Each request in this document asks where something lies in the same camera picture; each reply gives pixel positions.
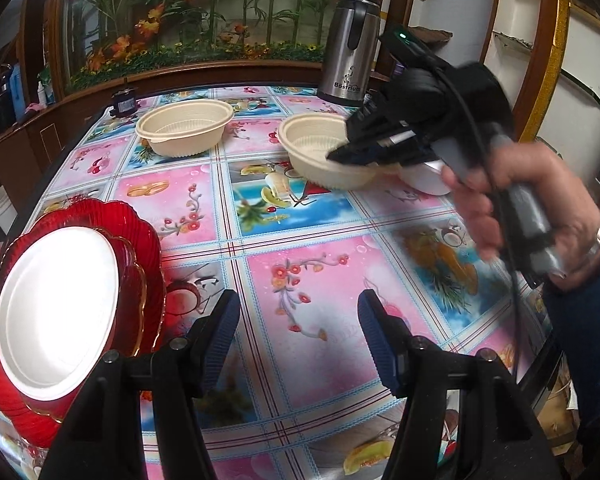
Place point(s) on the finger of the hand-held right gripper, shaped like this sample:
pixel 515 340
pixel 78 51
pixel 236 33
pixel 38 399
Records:
pixel 380 125
pixel 375 152

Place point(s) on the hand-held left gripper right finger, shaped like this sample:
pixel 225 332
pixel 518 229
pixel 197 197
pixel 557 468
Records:
pixel 380 340

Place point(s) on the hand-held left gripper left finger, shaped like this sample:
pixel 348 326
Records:
pixel 215 340

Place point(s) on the beige ribbed plastic bowl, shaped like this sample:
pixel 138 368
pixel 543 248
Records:
pixel 180 130
pixel 310 150

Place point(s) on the red gold-rimmed glass plate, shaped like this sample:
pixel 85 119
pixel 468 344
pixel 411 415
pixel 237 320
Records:
pixel 130 300

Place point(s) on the white round plate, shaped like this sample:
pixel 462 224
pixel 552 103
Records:
pixel 55 310

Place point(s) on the person's right forearm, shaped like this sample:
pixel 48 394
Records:
pixel 590 340

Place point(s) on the person's right hand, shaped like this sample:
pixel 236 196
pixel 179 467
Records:
pixel 565 200

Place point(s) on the stainless steel thermos jug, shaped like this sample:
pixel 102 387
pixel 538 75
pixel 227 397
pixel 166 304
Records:
pixel 347 45

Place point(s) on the fruit printed tablecloth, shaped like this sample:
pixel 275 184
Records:
pixel 310 240

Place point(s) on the glass artificial flower display case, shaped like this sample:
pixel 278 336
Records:
pixel 205 15

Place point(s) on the white plastic bucket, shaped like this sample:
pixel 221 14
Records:
pixel 2 207

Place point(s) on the small black cylindrical device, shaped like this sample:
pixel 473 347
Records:
pixel 125 102

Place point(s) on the pink cloth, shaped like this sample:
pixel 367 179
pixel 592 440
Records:
pixel 35 108

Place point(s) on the white plastic bottle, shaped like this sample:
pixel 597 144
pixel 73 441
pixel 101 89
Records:
pixel 42 92

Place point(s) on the blue water jug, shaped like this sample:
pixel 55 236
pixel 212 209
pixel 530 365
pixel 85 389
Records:
pixel 17 92

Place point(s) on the black vacuum flask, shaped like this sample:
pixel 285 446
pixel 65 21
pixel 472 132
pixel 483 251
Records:
pixel 1 97

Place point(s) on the gold arched frame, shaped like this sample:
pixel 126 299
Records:
pixel 550 45

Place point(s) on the white wall shelves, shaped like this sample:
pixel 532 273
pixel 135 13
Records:
pixel 590 25

